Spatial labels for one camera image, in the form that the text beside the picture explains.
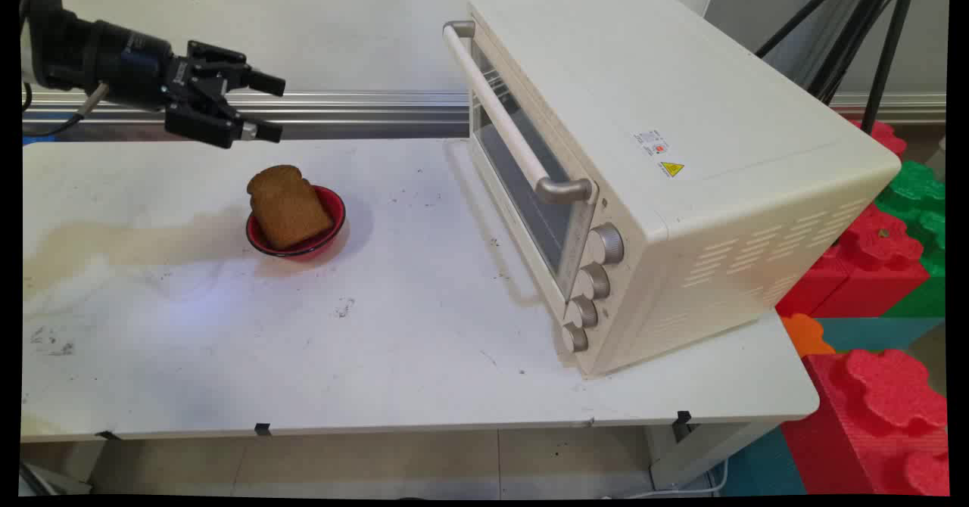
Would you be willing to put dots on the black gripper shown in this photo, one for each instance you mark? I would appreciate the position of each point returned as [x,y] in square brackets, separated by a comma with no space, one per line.
[136,64]

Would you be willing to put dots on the brown toast bread slice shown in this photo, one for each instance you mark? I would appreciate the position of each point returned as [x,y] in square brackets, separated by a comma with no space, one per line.
[288,204]

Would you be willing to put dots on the small red bowl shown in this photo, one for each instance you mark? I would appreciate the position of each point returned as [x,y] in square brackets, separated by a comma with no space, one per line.
[333,219]

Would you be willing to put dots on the blue tape piece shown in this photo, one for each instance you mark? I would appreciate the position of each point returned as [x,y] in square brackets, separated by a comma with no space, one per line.
[38,139]

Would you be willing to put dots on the black table edge clip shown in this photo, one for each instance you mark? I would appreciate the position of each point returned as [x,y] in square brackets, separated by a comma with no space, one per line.
[263,429]
[108,436]
[683,418]

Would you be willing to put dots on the cream oven knob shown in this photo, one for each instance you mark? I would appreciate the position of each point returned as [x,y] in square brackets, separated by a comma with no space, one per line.
[593,281]
[574,338]
[607,244]
[582,312]

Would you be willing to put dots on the white printed label sticker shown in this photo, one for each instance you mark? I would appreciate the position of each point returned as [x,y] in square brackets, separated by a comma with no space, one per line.
[651,142]

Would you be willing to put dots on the yellow triangle warning sticker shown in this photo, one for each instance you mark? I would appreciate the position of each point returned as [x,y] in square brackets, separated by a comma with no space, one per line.
[671,169]

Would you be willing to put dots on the cream toaster oven body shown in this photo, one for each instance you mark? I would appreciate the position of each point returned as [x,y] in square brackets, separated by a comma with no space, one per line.
[681,76]

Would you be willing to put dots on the white table leg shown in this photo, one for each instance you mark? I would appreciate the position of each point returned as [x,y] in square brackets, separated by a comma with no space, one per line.
[704,450]

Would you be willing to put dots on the orange foam block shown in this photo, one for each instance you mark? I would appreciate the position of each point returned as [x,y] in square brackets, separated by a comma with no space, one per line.
[806,334]

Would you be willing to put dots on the teal foam floor mat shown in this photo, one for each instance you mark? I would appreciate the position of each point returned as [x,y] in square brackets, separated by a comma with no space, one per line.
[757,465]

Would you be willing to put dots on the small red foam block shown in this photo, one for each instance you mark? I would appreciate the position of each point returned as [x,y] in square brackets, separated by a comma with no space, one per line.
[886,136]

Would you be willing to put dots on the black tripod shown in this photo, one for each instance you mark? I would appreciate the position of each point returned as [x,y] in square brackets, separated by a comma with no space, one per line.
[886,45]

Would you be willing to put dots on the red foam block with knobs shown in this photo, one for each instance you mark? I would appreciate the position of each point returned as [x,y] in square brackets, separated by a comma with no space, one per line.
[870,265]

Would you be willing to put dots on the teal foam block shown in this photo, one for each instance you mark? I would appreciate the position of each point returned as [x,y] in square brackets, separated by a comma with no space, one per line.
[878,333]

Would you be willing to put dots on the green foam block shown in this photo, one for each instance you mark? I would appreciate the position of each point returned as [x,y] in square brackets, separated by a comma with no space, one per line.
[916,189]

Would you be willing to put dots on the large red foam block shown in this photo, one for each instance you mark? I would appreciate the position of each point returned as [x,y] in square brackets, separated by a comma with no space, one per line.
[870,424]

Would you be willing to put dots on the aluminium rail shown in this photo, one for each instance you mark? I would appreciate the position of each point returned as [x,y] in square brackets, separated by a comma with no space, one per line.
[363,106]

